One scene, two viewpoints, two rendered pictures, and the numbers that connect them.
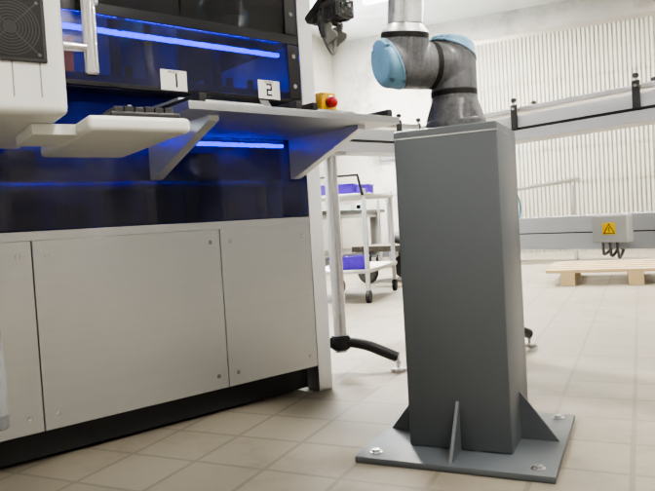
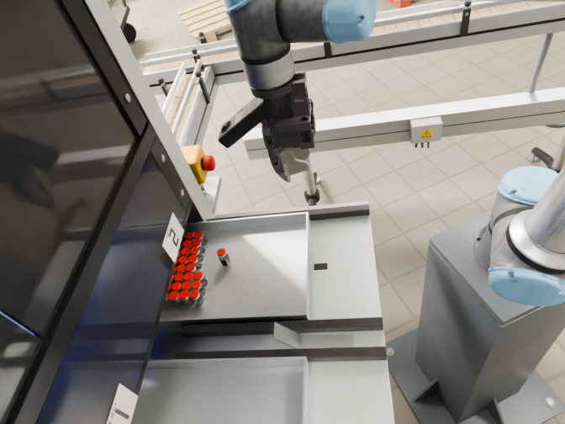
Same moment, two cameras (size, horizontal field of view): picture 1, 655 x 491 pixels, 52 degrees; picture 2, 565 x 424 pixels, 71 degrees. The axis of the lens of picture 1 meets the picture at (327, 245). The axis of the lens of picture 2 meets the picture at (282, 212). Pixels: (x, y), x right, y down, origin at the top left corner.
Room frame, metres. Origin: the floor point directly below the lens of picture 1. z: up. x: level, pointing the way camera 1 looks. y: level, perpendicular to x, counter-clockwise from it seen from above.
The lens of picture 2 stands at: (1.58, 0.29, 1.61)
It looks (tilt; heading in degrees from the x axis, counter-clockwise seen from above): 47 degrees down; 326
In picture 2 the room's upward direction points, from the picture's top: 17 degrees counter-clockwise
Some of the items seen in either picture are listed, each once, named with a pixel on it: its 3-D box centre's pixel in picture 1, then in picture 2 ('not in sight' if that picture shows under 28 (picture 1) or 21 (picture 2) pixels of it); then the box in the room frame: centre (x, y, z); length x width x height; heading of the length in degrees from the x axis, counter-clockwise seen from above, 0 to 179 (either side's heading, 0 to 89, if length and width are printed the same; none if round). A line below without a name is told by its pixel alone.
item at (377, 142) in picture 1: (356, 133); (175, 127); (2.66, -0.14, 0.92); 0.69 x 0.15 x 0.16; 130
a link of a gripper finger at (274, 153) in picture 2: (325, 23); (275, 151); (2.02, -0.03, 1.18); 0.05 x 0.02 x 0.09; 129
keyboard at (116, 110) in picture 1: (117, 127); not in sight; (1.48, 0.45, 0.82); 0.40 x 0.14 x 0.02; 34
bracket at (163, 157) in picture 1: (181, 149); not in sight; (1.78, 0.37, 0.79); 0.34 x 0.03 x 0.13; 40
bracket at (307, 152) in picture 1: (326, 153); not in sight; (2.10, -0.01, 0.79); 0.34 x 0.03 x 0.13; 40
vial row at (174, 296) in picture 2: not in sight; (185, 269); (2.20, 0.17, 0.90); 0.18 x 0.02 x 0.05; 130
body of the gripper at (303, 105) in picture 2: (334, 2); (284, 111); (2.02, -0.07, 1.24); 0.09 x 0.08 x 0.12; 39
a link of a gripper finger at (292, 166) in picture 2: (331, 37); (293, 166); (2.01, -0.05, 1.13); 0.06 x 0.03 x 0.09; 39
